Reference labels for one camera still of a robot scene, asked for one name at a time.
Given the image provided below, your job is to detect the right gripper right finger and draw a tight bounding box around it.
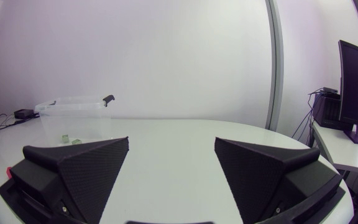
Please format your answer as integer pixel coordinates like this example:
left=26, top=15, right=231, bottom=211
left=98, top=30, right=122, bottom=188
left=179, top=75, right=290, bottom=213
left=214, top=137, right=343, bottom=224

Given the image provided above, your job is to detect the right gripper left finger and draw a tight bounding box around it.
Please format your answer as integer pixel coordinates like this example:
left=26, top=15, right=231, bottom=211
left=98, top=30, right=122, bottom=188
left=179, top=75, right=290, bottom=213
left=10, top=136, right=130, bottom=224

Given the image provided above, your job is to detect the clear plastic container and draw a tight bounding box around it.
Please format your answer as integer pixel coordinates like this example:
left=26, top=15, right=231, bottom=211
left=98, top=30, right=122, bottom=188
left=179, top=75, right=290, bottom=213
left=34, top=94, right=116, bottom=147

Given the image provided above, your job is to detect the black power brick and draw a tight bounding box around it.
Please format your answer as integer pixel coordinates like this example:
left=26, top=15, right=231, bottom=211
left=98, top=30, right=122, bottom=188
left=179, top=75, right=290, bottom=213
left=14, top=108, right=35, bottom=120

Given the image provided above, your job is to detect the white side desk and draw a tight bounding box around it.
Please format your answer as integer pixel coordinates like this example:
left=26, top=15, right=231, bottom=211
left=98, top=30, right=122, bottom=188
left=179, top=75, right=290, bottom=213
left=311, top=120, right=358, bottom=177

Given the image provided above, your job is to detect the black computer box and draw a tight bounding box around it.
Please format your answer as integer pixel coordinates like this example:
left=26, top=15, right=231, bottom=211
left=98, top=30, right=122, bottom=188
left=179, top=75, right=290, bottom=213
left=311, top=86, right=354, bottom=131

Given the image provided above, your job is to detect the large dark monitor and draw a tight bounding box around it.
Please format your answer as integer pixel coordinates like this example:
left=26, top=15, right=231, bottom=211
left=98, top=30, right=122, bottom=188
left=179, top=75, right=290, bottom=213
left=337, top=39, right=358, bottom=147

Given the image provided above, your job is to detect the black power cable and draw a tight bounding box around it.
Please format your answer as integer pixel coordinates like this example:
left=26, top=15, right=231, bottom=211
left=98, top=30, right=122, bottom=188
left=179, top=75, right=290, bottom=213
left=0, top=113, right=40, bottom=136

